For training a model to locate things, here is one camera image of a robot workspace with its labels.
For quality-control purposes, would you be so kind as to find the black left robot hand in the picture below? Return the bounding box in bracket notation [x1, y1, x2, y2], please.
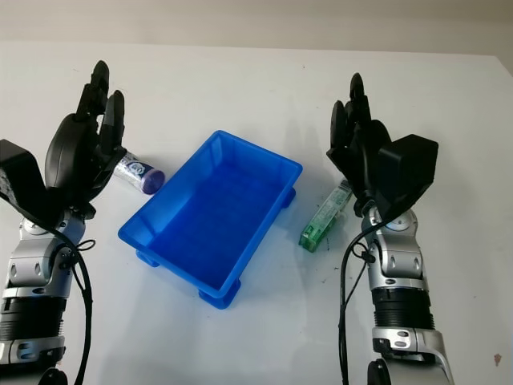
[43, 59, 129, 220]

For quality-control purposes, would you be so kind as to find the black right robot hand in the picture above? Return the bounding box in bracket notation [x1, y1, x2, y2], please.
[325, 72, 396, 218]

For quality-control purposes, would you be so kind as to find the white bottle with purple cap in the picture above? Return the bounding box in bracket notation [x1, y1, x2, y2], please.
[112, 149, 166, 197]

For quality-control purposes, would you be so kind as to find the green gum pack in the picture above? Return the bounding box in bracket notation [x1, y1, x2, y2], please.
[297, 179, 354, 253]

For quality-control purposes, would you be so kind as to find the blue plastic tray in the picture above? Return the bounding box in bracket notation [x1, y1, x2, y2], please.
[117, 128, 303, 310]

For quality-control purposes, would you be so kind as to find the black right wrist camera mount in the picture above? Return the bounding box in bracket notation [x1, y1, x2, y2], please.
[376, 134, 439, 222]

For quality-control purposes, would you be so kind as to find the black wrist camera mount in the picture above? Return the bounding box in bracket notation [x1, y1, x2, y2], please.
[0, 138, 60, 228]
[376, 134, 439, 222]

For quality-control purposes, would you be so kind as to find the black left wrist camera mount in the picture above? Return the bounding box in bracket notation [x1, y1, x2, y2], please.
[0, 138, 60, 228]

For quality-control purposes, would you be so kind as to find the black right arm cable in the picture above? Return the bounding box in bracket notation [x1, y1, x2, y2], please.
[337, 208, 402, 385]

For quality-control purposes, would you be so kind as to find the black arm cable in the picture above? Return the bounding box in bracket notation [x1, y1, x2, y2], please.
[337, 208, 402, 385]
[38, 222, 97, 385]

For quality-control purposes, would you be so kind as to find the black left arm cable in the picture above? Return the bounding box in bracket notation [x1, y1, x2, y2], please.
[38, 222, 97, 385]

